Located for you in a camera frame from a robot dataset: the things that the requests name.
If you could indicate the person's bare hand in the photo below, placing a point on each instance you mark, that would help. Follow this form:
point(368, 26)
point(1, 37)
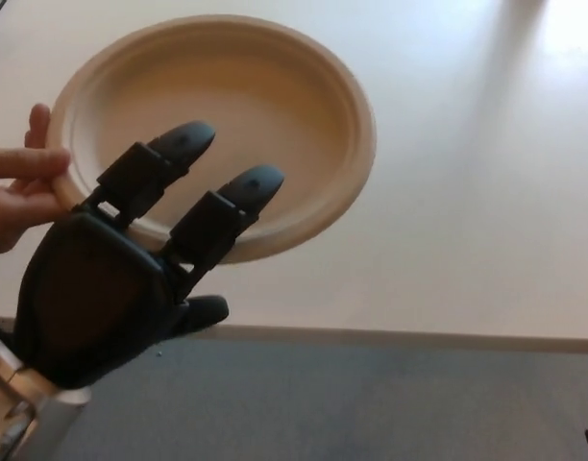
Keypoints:
point(15, 192)

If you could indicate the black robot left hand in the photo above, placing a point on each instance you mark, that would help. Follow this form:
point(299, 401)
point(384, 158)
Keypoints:
point(97, 288)

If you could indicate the beige paper plate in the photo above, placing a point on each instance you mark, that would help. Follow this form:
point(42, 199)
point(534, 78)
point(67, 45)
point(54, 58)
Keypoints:
point(255, 120)

